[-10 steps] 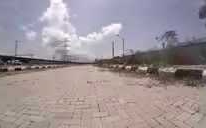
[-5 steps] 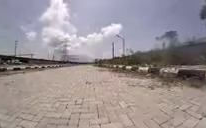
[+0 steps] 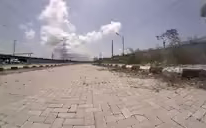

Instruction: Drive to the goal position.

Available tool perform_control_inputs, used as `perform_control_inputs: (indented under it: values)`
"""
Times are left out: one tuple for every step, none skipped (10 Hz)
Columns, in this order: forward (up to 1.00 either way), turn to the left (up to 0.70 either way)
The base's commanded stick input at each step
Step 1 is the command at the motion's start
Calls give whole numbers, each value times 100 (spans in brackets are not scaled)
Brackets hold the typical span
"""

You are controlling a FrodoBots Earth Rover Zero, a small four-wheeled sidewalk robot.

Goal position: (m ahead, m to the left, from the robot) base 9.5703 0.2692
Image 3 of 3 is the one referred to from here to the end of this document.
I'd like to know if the street lamp pole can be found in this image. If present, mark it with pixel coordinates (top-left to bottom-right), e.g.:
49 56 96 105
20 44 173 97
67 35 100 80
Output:
115 31 126 57

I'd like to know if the bare tree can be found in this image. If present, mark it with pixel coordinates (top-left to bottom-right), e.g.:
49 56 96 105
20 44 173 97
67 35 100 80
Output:
155 28 181 50

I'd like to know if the pale brick paved path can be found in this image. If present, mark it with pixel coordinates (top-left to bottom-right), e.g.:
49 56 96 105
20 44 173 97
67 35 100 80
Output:
0 63 206 128

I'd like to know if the electricity pylon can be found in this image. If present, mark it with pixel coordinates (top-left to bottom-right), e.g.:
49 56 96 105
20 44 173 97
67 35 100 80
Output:
56 37 72 61

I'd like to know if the pale pole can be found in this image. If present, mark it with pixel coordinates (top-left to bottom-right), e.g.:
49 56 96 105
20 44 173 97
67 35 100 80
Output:
12 39 18 57

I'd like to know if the dark pole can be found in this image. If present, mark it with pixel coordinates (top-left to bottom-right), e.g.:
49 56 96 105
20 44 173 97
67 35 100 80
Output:
110 39 115 58

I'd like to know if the grassy embankment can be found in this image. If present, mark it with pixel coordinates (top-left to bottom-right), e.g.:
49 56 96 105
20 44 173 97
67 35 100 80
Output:
94 40 206 66

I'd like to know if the strip of dirt and debris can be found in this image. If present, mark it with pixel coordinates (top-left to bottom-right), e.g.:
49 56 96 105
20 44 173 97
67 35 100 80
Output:
92 64 206 91

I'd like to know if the black and white kerb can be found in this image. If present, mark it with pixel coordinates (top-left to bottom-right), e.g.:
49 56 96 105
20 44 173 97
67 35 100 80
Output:
96 62 206 83
0 63 69 73

